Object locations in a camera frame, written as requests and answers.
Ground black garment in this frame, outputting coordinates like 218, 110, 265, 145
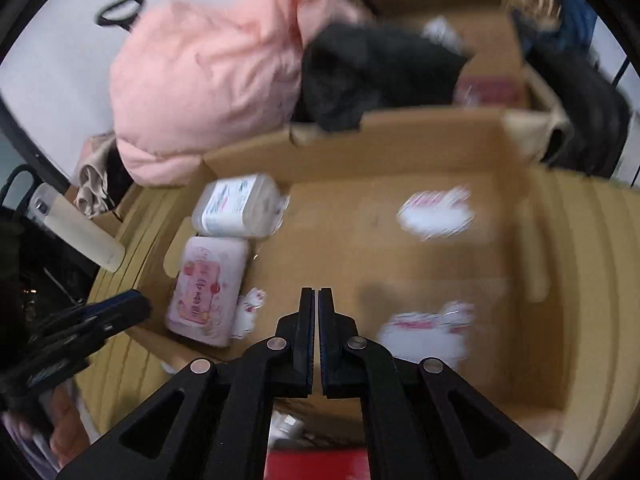
102, 152, 133, 211

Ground tall cardboard box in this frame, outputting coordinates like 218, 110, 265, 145
332, 0, 571, 111

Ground red box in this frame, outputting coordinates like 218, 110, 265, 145
262, 447, 373, 480

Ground person's left hand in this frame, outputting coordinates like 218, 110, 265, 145
2, 382, 93, 468

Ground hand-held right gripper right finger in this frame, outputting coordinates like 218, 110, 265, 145
319, 287, 577, 480

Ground pink down jacket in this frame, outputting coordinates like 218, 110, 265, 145
109, 0, 371, 188

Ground pink wipes pack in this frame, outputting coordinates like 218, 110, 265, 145
165, 236, 251, 348

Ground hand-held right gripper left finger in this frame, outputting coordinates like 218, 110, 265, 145
57, 287, 317, 480

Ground black cloth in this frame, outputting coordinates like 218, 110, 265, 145
300, 22, 476, 133

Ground red printed packet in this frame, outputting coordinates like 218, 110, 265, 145
457, 76, 531, 108

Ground black trolley handle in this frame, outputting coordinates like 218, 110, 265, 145
96, 0, 146, 28

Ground black backpack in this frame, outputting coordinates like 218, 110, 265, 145
525, 42, 632, 178

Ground cream tote bag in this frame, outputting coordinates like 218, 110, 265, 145
502, 107, 571, 163

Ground shallow cardboard tray box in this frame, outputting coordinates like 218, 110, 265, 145
135, 107, 573, 453

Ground small white tube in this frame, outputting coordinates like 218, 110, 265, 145
230, 287, 268, 341

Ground white insulated bottle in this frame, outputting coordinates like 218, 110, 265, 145
27, 182, 127, 273

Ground blue bag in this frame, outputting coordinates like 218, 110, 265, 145
520, 0, 598, 61

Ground clear white wipes pack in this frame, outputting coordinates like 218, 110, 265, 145
191, 174, 291, 238

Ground beige clothes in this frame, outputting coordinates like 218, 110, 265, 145
74, 132, 121, 218

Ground slatted folding table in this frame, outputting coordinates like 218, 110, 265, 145
87, 160, 640, 461

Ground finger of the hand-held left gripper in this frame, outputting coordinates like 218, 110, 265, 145
75, 289, 152, 328
30, 317, 126, 358

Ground white packet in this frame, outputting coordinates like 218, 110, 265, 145
422, 16, 466, 53

